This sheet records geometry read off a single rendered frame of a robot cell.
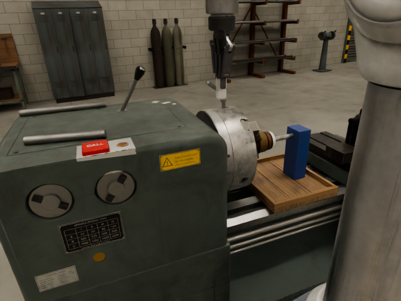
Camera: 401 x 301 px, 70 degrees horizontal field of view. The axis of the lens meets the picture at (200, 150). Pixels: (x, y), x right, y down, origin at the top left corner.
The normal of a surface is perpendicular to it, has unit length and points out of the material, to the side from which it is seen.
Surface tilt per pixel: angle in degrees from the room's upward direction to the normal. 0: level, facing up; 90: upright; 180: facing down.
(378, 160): 90
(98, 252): 90
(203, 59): 90
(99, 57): 90
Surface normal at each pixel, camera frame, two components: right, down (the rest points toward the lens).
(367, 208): -0.84, 0.25
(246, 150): 0.33, 0.06
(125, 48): 0.43, 0.36
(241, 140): 0.28, -0.18
